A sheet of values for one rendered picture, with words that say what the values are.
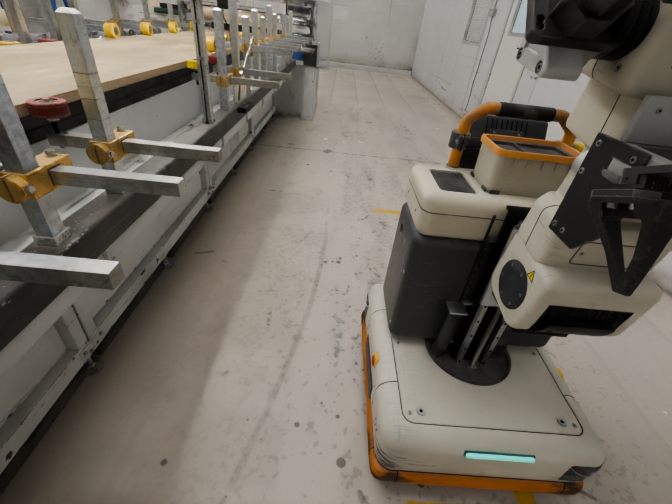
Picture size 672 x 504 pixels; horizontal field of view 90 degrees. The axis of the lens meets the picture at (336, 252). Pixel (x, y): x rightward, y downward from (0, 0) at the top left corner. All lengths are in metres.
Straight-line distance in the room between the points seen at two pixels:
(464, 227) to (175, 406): 1.10
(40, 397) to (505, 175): 1.42
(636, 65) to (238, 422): 1.29
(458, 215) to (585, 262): 0.30
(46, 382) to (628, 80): 1.51
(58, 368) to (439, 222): 1.22
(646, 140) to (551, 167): 0.38
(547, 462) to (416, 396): 0.36
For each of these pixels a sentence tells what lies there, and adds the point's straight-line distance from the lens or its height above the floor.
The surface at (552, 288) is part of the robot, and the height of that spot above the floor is 0.79.
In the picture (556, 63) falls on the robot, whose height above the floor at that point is 1.12.
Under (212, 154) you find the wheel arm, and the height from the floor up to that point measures 0.82.
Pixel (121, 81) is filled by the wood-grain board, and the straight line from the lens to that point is 1.51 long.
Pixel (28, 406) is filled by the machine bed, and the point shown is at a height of 0.17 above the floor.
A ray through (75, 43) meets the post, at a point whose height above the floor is 1.05.
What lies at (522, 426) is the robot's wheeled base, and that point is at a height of 0.28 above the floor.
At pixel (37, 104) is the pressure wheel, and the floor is 0.91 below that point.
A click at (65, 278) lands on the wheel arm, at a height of 0.80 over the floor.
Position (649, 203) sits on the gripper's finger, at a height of 1.06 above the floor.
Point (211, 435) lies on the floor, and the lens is 1.30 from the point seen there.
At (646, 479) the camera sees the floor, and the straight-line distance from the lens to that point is 1.69.
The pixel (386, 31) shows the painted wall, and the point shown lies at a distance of 11.01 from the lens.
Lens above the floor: 1.14
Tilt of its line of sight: 34 degrees down
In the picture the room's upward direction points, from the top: 7 degrees clockwise
